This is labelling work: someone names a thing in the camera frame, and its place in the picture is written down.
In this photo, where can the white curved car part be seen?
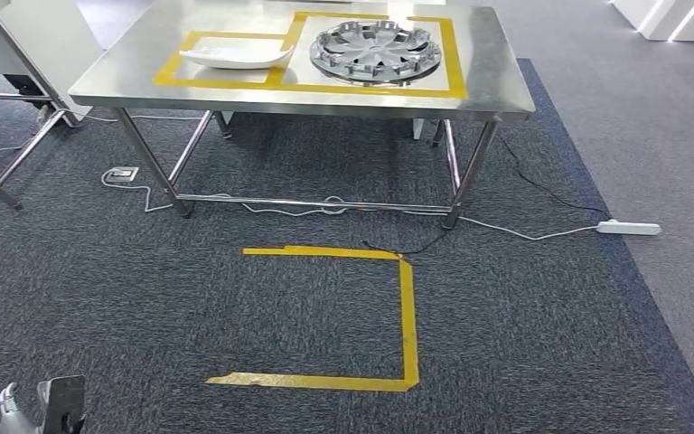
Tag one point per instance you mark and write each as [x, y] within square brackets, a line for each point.
[233, 58]

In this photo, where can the white power strip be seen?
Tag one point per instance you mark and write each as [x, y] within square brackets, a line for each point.
[628, 227]

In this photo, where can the steel workbench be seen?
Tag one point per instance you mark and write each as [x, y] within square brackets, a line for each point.
[490, 60]

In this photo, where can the yellow floor tape outline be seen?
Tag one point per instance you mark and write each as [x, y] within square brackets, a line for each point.
[408, 323]

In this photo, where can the grey wheel hubcap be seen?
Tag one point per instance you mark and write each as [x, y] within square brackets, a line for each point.
[377, 51]

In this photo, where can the grey floor outlet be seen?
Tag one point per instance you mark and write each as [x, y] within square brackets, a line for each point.
[124, 174]

